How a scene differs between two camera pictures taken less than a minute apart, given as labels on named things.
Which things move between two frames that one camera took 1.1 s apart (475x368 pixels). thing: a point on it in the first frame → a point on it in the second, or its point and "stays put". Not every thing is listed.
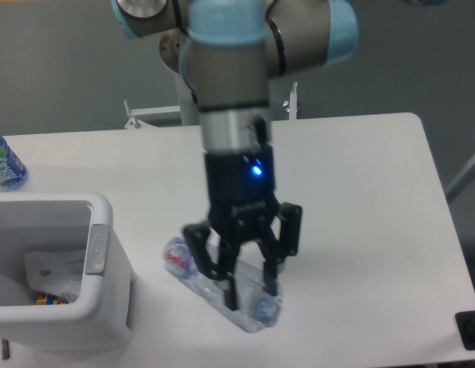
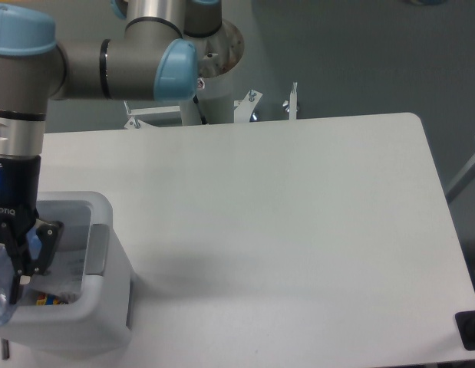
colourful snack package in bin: [48, 299] stays put
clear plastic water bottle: [255, 308] → [2, 269]
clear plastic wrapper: [57, 272] stays put
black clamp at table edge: [470, 325] stays put
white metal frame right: [465, 177] stays put
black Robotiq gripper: [242, 201] → [15, 182]
